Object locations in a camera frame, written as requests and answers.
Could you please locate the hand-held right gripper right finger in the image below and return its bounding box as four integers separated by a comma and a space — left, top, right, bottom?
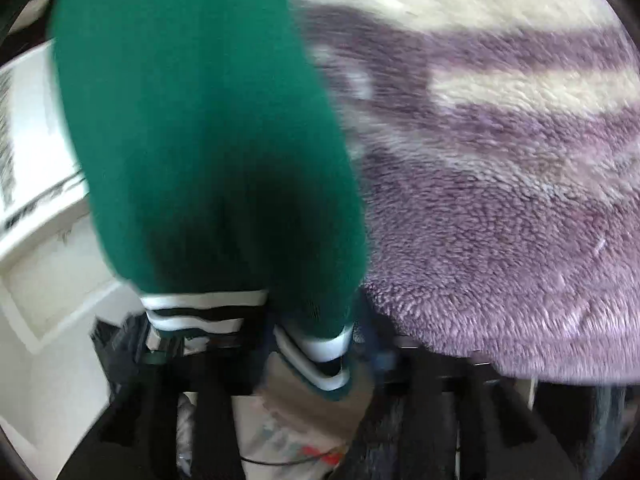
355, 304, 582, 480

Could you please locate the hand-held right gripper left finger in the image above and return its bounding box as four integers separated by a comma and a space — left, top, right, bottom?
54, 310, 267, 480

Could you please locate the green varsity jacket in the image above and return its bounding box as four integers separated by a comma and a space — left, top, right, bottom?
49, 0, 372, 404

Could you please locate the white wardrobe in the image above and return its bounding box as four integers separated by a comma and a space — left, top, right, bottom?
0, 40, 151, 463

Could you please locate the purple floral blanket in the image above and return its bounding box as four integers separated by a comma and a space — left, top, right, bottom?
289, 0, 640, 387

